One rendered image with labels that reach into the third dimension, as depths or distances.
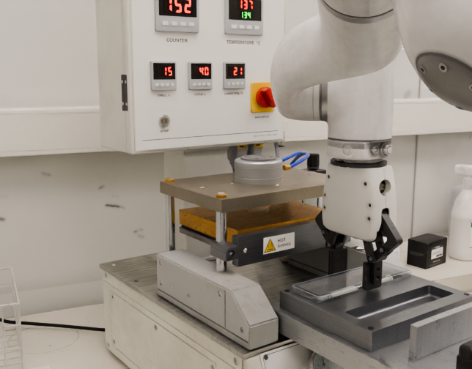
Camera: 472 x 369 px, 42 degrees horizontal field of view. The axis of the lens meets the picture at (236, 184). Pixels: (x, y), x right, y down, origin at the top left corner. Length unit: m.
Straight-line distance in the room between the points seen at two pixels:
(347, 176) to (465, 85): 0.48
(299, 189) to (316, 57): 0.31
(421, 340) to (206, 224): 0.39
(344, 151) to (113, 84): 0.45
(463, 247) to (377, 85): 0.98
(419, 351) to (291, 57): 0.36
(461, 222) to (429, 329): 0.98
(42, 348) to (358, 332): 0.73
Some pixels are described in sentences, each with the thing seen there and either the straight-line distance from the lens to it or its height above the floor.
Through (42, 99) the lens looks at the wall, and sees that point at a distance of 1.40.
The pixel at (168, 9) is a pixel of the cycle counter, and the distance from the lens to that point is 1.04.
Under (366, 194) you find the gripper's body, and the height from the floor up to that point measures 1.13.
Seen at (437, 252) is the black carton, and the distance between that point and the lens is 1.65.
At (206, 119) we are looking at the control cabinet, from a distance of 1.09.
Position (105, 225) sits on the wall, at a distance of 1.46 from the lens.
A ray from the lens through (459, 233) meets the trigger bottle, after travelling 1.70.
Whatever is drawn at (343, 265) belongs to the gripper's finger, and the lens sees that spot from 0.90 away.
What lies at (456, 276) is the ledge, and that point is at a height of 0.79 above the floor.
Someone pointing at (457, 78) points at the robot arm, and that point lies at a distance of 0.35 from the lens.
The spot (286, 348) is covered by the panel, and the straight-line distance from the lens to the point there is 0.85.
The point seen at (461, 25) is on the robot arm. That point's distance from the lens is 0.34.
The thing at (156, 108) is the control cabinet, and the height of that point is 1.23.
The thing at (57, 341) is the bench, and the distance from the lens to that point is 1.32.
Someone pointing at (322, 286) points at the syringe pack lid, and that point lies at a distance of 0.83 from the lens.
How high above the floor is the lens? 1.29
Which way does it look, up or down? 11 degrees down
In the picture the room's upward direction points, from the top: straight up
